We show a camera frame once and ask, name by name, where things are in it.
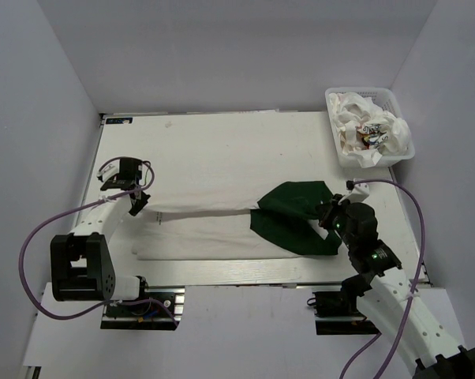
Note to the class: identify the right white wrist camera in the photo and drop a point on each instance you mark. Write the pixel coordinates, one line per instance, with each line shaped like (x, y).
(356, 192)

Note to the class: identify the blue table label sticker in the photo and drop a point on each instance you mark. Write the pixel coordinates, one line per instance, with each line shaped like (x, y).
(118, 121)

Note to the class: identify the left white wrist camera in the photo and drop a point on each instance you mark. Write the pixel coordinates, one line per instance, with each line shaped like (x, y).
(107, 172)

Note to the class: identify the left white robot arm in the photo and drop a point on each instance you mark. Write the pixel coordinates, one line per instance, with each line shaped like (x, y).
(80, 262)

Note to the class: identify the white printed t-shirt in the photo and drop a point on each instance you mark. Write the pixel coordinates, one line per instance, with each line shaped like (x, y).
(371, 130)

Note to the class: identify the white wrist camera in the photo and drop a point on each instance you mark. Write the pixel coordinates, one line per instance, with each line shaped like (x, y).
(356, 192)
(107, 172)

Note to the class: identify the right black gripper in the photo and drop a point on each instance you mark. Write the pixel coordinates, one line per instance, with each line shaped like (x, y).
(332, 207)

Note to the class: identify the white green-sleeved t-shirt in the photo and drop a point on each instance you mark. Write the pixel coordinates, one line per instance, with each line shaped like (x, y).
(260, 222)

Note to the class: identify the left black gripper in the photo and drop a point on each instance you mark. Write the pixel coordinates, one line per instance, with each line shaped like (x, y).
(140, 205)

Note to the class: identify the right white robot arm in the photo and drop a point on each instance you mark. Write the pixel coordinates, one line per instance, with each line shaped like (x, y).
(382, 292)

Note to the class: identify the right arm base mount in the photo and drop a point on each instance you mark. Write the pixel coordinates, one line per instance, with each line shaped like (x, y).
(335, 316)

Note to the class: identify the white plastic basket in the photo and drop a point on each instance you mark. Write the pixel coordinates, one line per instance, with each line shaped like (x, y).
(395, 106)

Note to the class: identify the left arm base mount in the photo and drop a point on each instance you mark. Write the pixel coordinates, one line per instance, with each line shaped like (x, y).
(162, 315)

